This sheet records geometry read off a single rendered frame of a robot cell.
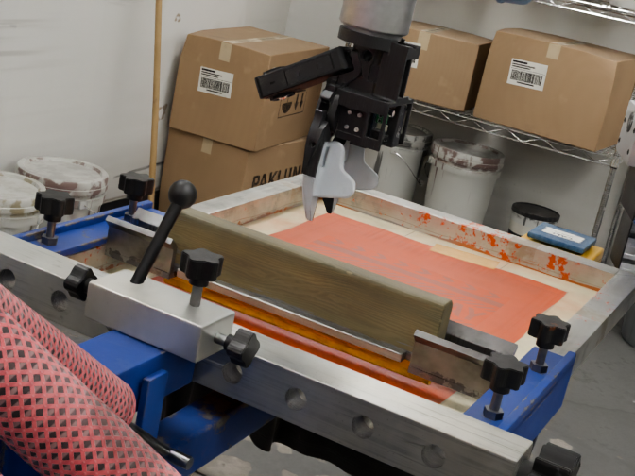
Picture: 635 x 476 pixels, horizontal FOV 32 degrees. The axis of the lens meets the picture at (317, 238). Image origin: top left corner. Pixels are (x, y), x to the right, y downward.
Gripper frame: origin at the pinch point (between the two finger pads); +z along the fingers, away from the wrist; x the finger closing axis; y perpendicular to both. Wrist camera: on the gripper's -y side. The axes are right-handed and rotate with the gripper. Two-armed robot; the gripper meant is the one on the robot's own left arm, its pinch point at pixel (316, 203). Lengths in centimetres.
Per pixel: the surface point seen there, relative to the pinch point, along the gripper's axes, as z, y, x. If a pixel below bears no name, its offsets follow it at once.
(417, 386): 16.2, 16.7, 0.0
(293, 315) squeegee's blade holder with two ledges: 12.8, 1.2, -2.2
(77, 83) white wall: 52, -197, 218
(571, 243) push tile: 14, 15, 75
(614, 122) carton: 29, -28, 337
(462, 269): 16.1, 5.9, 46.0
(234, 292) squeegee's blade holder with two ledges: 12.7, -6.7, -2.1
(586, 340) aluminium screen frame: 12.5, 29.4, 23.8
